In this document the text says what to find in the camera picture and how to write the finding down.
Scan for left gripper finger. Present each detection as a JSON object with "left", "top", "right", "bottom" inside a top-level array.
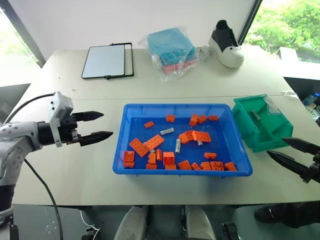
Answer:
[
  {"left": 71, "top": 111, "right": 105, "bottom": 123},
  {"left": 79, "top": 131, "right": 114, "bottom": 147}
]

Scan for blue plastic tray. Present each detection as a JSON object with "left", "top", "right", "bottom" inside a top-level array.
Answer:
[{"left": 112, "top": 103, "right": 254, "bottom": 178}]

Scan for green plastic box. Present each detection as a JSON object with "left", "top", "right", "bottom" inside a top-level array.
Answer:
[{"left": 232, "top": 93, "right": 294, "bottom": 154}]

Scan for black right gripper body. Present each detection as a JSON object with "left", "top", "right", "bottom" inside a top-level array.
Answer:
[{"left": 301, "top": 150, "right": 320, "bottom": 185}]

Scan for dark rounded shoe shape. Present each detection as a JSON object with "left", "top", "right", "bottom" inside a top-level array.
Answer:
[{"left": 254, "top": 200, "right": 320, "bottom": 230}]

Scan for clear plastic label card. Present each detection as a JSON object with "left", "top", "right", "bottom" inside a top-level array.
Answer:
[{"left": 265, "top": 97, "right": 280, "bottom": 116}]

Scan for black hanging robot cable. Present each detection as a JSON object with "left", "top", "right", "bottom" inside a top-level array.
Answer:
[{"left": 23, "top": 158, "right": 64, "bottom": 240}]

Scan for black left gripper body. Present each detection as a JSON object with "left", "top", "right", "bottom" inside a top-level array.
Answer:
[{"left": 59, "top": 112, "right": 82, "bottom": 146}]

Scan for orange plastic building brick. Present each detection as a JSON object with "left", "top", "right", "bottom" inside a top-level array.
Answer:
[{"left": 162, "top": 151, "right": 176, "bottom": 166}]

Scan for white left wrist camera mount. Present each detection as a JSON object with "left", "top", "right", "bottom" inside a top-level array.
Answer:
[{"left": 48, "top": 91, "right": 75, "bottom": 148}]

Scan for pink folded towel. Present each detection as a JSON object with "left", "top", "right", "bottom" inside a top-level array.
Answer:
[{"left": 161, "top": 59, "right": 197, "bottom": 74}]

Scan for black and white sneaker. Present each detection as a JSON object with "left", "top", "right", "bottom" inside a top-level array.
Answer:
[{"left": 207, "top": 19, "right": 245, "bottom": 69}]

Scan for teal folded towels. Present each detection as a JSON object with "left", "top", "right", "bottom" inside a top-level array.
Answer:
[{"left": 146, "top": 27, "right": 196, "bottom": 66}]

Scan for clear plastic bag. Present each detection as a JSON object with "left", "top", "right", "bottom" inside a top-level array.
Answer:
[{"left": 138, "top": 24, "right": 201, "bottom": 84}]

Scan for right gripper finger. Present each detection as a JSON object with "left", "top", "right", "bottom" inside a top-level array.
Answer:
[
  {"left": 266, "top": 150, "right": 313, "bottom": 177},
  {"left": 281, "top": 137, "right": 320, "bottom": 156}
]

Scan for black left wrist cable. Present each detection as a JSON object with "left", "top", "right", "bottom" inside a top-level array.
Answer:
[{"left": 2, "top": 92, "right": 56, "bottom": 125}]

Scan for plastic water bottle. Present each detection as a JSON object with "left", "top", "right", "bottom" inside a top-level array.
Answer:
[{"left": 303, "top": 92, "right": 320, "bottom": 106}]

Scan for white board black frame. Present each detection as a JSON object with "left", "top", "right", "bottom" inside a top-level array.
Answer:
[{"left": 80, "top": 42, "right": 135, "bottom": 81}]

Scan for white rounded cover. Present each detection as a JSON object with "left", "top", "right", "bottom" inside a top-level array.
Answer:
[
  {"left": 113, "top": 205, "right": 150, "bottom": 240},
  {"left": 185, "top": 204, "right": 217, "bottom": 240}
]

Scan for small clear plastic packet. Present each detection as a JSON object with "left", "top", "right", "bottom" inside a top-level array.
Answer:
[{"left": 198, "top": 45, "right": 215, "bottom": 64}]

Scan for long orange building block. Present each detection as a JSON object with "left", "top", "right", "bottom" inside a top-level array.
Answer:
[
  {"left": 142, "top": 133, "right": 166, "bottom": 152},
  {"left": 128, "top": 137, "right": 150, "bottom": 158},
  {"left": 191, "top": 130, "right": 212, "bottom": 144}
]

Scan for dark window frame beam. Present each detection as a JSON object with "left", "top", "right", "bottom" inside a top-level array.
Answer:
[
  {"left": 237, "top": 0, "right": 264, "bottom": 45},
  {"left": 0, "top": 0, "right": 47, "bottom": 68}
]

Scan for thin white cable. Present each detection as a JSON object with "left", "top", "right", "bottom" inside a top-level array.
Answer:
[{"left": 80, "top": 209, "right": 101, "bottom": 234}]

